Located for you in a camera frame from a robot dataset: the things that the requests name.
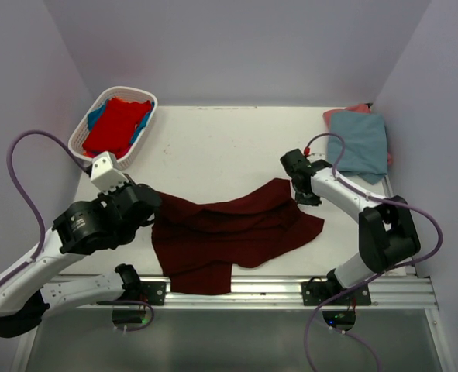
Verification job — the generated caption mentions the folded grey-blue t shirt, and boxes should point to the folded grey-blue t shirt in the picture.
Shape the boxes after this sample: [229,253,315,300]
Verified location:
[326,111,388,184]

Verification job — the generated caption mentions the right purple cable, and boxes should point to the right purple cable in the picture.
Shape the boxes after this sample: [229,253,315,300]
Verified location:
[304,132,444,372]

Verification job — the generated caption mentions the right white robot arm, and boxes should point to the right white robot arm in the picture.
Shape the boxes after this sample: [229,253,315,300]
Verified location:
[280,149,421,305]

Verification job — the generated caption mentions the white plastic laundry basket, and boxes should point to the white plastic laundry basket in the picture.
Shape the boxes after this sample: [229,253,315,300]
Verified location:
[68,86,158,169]

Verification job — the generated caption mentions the purple cable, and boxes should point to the purple cable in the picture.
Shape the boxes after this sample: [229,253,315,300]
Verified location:
[304,132,444,372]
[0,129,154,342]

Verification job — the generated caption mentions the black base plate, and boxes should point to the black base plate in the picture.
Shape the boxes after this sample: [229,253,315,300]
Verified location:
[95,281,167,307]
[301,277,372,306]

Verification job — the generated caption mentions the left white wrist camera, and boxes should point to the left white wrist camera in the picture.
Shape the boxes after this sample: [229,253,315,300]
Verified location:
[90,151,128,194]

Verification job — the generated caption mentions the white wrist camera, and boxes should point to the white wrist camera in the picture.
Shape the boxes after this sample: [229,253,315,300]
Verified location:
[90,151,128,194]
[303,147,332,167]

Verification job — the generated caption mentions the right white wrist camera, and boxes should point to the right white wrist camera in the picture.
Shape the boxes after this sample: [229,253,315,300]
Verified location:
[303,147,332,167]

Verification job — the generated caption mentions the blue t shirt in basket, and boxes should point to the blue t shirt in basket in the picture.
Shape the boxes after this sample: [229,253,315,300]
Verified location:
[87,101,154,145]

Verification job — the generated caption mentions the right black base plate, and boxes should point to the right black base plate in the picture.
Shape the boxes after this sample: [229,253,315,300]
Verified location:
[301,277,372,306]

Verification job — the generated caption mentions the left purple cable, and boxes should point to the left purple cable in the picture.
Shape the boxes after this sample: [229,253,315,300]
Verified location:
[0,129,154,342]

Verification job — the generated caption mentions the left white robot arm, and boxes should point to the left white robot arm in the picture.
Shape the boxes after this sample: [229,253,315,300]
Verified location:
[0,183,161,338]

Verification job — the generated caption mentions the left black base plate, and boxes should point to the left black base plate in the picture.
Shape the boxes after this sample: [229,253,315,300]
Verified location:
[95,281,167,307]

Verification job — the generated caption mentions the bright red t shirt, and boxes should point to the bright red t shirt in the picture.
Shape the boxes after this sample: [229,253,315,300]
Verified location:
[81,97,153,157]

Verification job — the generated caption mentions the dark maroon t shirt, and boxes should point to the dark maroon t shirt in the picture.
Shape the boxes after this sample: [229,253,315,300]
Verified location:
[152,178,325,295]

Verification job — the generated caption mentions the aluminium mounting rail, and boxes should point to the aluminium mounting rail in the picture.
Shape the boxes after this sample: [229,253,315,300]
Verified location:
[29,274,439,310]

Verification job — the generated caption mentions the folded pink t shirt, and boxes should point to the folded pink t shirt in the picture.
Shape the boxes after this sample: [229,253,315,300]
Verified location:
[322,102,394,166]

